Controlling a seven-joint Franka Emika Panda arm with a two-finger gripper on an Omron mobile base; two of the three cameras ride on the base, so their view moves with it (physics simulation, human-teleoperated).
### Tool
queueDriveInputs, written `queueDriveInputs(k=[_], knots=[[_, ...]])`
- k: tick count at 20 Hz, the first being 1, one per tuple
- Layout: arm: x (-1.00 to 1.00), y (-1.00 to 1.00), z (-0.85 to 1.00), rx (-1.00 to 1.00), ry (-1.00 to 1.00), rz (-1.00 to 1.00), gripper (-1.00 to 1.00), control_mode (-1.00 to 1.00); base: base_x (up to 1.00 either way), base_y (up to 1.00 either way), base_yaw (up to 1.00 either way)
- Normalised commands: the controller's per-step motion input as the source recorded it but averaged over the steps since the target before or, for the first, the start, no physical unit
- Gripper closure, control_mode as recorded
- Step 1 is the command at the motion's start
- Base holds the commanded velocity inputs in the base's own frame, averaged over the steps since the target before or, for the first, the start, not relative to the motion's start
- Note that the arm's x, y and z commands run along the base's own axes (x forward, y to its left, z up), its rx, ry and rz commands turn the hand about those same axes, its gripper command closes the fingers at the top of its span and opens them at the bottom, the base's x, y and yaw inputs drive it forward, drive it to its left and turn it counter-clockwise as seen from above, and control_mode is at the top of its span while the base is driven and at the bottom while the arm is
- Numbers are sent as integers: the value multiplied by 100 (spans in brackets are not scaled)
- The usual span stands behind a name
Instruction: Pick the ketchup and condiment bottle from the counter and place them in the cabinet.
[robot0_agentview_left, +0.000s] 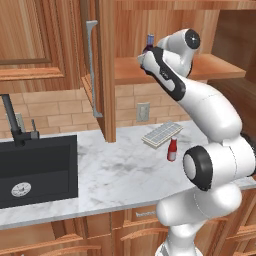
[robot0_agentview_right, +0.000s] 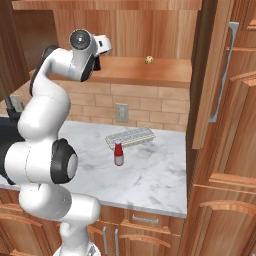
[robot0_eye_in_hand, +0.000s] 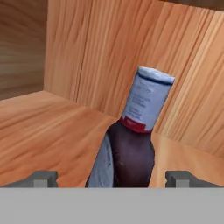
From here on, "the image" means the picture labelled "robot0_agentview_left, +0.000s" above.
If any red ketchup bottle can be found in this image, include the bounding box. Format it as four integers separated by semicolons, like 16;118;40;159
166;136;179;163

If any wooden cabinet shelf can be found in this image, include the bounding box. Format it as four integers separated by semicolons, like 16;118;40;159
114;53;247;86

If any open wooden cabinet door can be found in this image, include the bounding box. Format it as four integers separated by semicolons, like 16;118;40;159
79;0;117;144

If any purple condiment bottle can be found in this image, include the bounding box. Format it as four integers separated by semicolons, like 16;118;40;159
142;33;156;56

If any closed wooden cabinet door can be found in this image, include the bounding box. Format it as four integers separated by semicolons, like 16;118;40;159
0;0;83;95

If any white grid tray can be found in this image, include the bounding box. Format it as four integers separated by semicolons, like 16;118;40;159
141;121;185;149

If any wooden drawer front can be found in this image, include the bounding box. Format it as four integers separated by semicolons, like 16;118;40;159
130;204;162;223

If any black sink basin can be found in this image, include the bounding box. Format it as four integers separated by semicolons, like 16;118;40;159
0;133;80;210

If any black sink tap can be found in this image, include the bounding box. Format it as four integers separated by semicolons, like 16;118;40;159
0;93;41;148

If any round silver sink drain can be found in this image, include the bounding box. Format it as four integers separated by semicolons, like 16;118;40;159
10;181;33;198

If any grey wall outlet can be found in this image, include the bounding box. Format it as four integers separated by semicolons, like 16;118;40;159
14;113;27;133
135;102;151;123

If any grey cabinet door handle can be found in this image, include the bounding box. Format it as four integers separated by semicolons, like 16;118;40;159
86;19;104;119

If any wooden wall cabinet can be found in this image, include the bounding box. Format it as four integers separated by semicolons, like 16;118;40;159
114;0;256;86

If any curved wooden handle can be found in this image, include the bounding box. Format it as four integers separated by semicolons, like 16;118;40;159
119;226;170;242
48;244;102;256
0;233;84;256
229;224;256;242

